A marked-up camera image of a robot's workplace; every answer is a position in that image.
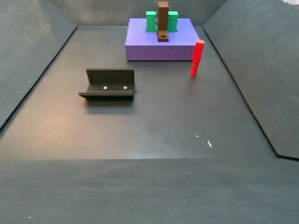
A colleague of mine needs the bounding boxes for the green block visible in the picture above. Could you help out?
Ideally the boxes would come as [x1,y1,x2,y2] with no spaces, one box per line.
[145,10,157,32]
[168,11,178,32]

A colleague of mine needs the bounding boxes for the right green block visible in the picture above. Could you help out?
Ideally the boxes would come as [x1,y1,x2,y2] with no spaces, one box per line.
[168,11,178,32]

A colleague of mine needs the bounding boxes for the brown L-shaped socket piece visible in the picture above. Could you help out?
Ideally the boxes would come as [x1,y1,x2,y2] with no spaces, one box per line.
[157,1,169,42]

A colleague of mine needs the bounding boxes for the left green block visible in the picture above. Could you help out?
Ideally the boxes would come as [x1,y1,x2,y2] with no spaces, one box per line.
[145,10,157,32]

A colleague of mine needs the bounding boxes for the black angle bracket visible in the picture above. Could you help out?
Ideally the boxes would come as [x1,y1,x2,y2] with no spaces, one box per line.
[78,68,136,99]

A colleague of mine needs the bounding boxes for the purple base block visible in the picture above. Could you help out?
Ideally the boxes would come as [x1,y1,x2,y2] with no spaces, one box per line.
[125,18,198,61]

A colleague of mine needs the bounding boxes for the red peg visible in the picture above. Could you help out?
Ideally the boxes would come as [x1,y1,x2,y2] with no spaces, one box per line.
[190,39,205,77]

